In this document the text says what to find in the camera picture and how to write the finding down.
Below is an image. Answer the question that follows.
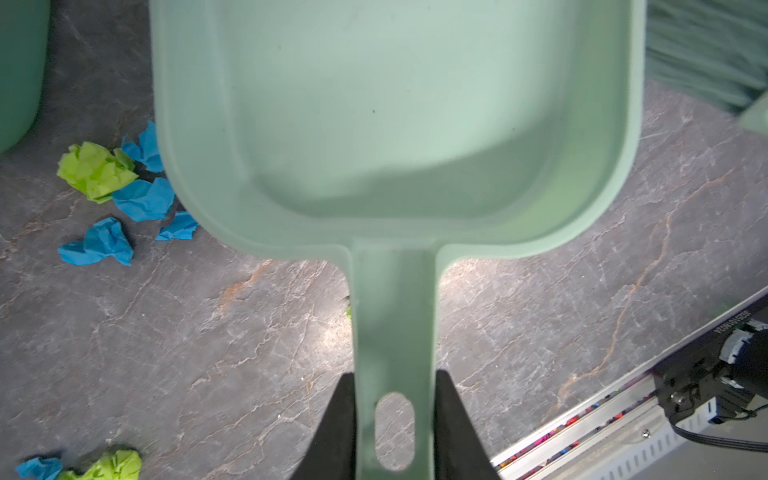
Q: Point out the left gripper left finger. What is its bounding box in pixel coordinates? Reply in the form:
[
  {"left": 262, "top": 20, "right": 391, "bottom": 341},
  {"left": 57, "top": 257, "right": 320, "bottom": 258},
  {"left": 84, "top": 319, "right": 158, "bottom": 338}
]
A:
[{"left": 290, "top": 373, "right": 357, "bottom": 480}]

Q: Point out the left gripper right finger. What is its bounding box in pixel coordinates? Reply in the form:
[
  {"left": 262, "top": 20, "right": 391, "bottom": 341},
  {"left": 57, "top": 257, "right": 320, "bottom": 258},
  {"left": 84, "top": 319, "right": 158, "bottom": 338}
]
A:
[{"left": 434, "top": 370, "right": 500, "bottom": 480}]

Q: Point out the green plastic dustpan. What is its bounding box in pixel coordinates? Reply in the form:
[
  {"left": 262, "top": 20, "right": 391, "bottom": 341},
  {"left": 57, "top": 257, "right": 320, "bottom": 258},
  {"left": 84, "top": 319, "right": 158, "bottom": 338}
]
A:
[{"left": 149, "top": 1, "right": 647, "bottom": 479}]

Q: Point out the green hand brush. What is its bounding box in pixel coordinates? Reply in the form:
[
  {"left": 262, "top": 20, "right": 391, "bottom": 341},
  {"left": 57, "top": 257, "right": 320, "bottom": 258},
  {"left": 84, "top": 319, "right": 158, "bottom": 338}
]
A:
[{"left": 645, "top": 0, "right": 767, "bottom": 136}]

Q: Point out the paper scrap cluster far left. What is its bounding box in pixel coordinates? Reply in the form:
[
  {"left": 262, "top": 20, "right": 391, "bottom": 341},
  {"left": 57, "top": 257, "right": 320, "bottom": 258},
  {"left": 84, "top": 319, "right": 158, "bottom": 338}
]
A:
[{"left": 14, "top": 448, "right": 144, "bottom": 480}]

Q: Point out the paper scrap cluster near bin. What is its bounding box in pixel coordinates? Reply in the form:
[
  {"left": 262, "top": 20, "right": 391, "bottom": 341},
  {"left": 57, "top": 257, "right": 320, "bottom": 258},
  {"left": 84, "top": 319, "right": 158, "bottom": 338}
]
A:
[{"left": 57, "top": 121, "right": 176, "bottom": 266}]

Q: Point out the green trash bin with bag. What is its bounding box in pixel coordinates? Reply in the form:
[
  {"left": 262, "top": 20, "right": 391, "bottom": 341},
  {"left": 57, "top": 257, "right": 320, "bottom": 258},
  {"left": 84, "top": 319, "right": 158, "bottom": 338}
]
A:
[{"left": 1, "top": 0, "right": 51, "bottom": 152}]

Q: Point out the aluminium front rail frame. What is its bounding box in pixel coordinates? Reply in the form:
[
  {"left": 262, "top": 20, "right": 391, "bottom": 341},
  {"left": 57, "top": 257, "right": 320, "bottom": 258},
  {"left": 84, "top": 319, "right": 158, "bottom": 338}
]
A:
[{"left": 491, "top": 290, "right": 767, "bottom": 479}]

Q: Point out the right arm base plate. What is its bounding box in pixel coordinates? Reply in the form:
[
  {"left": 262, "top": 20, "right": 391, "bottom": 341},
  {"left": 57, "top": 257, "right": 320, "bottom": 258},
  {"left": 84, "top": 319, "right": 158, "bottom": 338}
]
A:
[{"left": 652, "top": 301, "right": 767, "bottom": 424}]

